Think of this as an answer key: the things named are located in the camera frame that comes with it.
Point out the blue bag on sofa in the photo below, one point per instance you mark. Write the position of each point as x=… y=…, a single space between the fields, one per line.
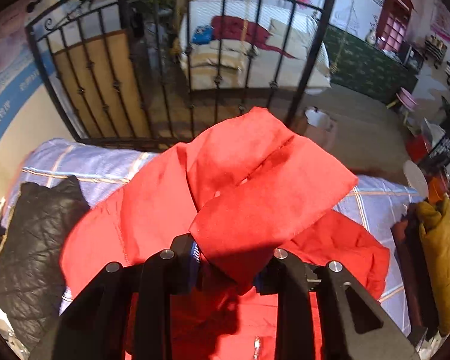
x=203 y=35

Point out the blue plaid bed sheet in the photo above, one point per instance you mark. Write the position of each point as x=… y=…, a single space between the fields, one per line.
x=375 y=203

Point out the blue white wall poster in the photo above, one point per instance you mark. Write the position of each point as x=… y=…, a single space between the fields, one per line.
x=21 y=84

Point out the white sofa bed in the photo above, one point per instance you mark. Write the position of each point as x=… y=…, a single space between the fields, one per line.
x=292 y=30

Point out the pink stool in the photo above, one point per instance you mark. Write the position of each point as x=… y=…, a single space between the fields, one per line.
x=407 y=102

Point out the black iron bed footboard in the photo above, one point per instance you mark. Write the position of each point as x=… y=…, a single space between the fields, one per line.
x=175 y=112

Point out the black quilted jacket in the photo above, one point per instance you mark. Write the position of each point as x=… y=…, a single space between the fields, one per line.
x=31 y=280

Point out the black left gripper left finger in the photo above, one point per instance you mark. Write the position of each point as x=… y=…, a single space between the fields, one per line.
x=125 y=310

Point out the wooden board panel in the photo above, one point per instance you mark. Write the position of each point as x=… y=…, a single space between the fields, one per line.
x=99 y=79

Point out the red miniature phone booth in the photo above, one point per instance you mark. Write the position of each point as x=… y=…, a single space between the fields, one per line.
x=393 y=23

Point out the red hooded jacket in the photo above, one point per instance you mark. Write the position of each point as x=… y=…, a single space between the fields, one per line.
x=242 y=189

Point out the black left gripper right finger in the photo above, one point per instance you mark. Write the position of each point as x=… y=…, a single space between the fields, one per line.
x=325 y=310

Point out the dark red cloth on sofa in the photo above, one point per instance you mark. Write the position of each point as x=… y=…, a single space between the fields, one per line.
x=234 y=34

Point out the green patterned cabinet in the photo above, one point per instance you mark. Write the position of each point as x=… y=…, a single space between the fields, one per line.
x=358 y=66

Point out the mustard yellow garment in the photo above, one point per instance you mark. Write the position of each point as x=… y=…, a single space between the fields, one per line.
x=434 y=233

